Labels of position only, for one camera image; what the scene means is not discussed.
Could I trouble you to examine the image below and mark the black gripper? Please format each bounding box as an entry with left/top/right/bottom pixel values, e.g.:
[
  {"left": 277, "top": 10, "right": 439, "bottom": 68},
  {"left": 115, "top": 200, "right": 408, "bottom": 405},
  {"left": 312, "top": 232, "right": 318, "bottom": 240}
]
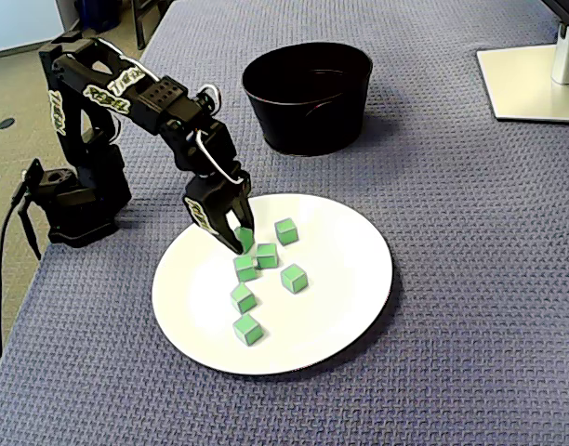
[{"left": 184, "top": 167, "right": 256, "bottom": 255}]

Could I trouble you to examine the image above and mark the green cube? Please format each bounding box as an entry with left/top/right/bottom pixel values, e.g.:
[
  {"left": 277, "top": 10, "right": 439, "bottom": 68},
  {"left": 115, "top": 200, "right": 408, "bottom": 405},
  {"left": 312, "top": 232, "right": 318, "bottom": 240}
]
[
  {"left": 255, "top": 243, "right": 280, "bottom": 270},
  {"left": 232, "top": 313, "right": 264, "bottom": 348},
  {"left": 279, "top": 263, "right": 309, "bottom": 295},
  {"left": 230, "top": 282, "right": 258, "bottom": 315},
  {"left": 232, "top": 225, "right": 257, "bottom": 255},
  {"left": 232, "top": 254, "right": 258, "bottom": 283},
  {"left": 273, "top": 217, "right": 299, "bottom": 246}
]

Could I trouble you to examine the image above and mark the black round container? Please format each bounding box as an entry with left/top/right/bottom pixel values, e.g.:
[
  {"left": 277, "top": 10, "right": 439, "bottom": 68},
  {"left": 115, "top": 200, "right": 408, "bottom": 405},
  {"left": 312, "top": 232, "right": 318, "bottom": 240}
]
[{"left": 241, "top": 41, "right": 374, "bottom": 157}]

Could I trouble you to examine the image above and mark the white round plate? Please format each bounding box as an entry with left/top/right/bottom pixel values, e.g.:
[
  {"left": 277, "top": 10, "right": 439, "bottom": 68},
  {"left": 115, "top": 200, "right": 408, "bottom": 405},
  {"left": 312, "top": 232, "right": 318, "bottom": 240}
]
[{"left": 151, "top": 192, "right": 395, "bottom": 376}]

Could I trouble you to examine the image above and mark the blue woven table cloth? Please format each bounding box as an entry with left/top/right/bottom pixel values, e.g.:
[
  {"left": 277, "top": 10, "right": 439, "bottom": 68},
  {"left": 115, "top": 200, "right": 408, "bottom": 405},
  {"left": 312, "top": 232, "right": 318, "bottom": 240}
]
[{"left": 0, "top": 0, "right": 569, "bottom": 446}]

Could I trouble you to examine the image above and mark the blue bin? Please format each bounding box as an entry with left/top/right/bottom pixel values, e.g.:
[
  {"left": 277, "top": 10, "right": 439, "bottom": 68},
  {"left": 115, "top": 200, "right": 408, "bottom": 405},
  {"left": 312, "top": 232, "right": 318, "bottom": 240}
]
[{"left": 73, "top": 0, "right": 124, "bottom": 33}]

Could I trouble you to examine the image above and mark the white board panel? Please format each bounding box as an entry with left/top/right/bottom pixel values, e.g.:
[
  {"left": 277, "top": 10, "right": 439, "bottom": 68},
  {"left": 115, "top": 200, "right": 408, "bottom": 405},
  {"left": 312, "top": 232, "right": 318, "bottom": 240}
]
[{"left": 0, "top": 0, "right": 67, "bottom": 60}]

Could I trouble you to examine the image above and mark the silver monitor stand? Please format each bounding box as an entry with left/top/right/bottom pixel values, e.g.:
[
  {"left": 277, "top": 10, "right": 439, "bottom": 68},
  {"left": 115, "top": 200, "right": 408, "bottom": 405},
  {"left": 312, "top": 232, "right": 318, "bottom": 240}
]
[{"left": 475, "top": 20, "right": 569, "bottom": 125}]

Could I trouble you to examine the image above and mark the white gripper servo wire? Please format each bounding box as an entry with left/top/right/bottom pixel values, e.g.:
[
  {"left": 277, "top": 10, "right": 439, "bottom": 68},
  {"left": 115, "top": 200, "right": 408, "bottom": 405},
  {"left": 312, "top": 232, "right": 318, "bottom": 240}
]
[{"left": 193, "top": 83, "right": 248, "bottom": 187}]

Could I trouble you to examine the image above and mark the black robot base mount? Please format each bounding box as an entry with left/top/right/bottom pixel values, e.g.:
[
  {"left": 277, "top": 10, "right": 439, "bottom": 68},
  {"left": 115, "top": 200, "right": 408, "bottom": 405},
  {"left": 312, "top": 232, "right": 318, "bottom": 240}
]
[{"left": 26, "top": 157, "right": 133, "bottom": 247}]

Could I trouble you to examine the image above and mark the short black cable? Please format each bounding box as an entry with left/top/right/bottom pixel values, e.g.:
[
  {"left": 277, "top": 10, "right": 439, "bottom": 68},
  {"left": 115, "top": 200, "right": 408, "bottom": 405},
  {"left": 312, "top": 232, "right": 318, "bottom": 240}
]
[{"left": 17, "top": 203, "right": 43, "bottom": 261}]

